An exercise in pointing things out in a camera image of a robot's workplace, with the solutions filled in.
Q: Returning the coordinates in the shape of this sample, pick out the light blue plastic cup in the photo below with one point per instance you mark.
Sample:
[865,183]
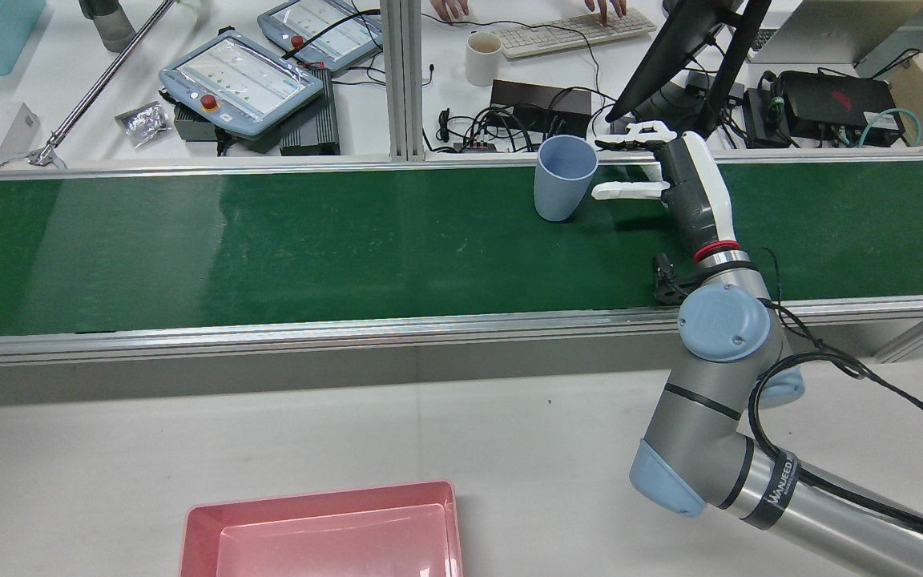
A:
[562,180]

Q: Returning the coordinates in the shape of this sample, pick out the white card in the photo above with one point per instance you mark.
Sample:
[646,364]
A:
[17,132]

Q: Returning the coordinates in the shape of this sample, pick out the green conveyor belt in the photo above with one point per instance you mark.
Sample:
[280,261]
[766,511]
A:
[309,248]

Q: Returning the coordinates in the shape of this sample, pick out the black mini computer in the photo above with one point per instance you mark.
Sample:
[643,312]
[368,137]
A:
[838,100]

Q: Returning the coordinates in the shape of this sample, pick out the small grey teach pendant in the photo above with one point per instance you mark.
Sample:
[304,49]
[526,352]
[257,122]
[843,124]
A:
[317,24]

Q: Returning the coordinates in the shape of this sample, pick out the grey bottle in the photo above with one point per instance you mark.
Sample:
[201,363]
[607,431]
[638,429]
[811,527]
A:
[109,24]

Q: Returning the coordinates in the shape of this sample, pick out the silver foil packet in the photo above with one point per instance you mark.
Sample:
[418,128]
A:
[143,123]

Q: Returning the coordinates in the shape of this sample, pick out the large grey teach pendant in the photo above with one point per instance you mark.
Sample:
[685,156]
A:
[241,84]

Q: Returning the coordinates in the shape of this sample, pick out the white mug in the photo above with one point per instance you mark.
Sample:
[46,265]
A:
[483,60]

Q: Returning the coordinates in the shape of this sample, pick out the white grey right robot hand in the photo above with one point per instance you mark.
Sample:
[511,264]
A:
[706,192]

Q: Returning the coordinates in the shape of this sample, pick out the long metal rod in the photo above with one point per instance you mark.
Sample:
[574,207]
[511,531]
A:
[101,80]

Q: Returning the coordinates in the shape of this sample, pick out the black flat box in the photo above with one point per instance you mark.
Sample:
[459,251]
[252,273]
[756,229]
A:
[542,100]

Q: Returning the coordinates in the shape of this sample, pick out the white computer keyboard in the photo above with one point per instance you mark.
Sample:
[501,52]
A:
[574,32]

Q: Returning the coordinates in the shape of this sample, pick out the aluminium profile post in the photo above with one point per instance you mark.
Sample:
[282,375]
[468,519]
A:
[402,80]

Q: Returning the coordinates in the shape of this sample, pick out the black computer monitor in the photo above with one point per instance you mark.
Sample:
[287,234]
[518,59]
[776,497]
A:
[686,40]

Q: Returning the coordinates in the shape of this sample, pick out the pink plastic box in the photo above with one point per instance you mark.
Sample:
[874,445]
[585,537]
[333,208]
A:
[317,537]

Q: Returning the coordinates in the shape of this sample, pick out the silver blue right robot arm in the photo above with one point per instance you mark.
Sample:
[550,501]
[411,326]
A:
[718,377]

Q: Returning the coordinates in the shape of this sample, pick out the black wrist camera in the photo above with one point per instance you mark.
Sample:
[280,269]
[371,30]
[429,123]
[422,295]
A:
[666,280]

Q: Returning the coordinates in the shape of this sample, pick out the black finned power unit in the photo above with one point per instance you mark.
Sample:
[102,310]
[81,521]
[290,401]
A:
[313,128]

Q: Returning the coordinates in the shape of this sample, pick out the bystander hand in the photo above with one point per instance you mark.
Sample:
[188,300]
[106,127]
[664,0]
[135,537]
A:
[607,8]
[451,8]

